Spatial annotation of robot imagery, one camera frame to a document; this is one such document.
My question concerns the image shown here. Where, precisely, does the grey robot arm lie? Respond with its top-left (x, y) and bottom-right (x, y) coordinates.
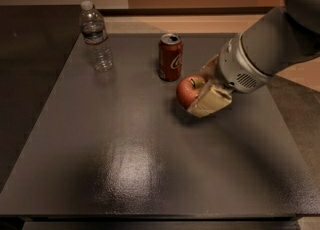
top-left (187, 0), bottom-right (320, 118)

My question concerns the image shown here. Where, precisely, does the clear plastic water bottle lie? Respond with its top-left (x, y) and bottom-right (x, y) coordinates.
top-left (79, 1), bottom-right (114, 72)

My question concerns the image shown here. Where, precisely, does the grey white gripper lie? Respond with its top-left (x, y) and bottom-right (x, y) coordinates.
top-left (187, 34), bottom-right (271, 118)

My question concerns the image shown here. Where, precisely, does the red coke can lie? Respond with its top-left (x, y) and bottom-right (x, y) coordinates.
top-left (159, 33), bottom-right (183, 81)

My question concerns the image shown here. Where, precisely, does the red apple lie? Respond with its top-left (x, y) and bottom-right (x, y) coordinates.
top-left (176, 75), bottom-right (206, 109)

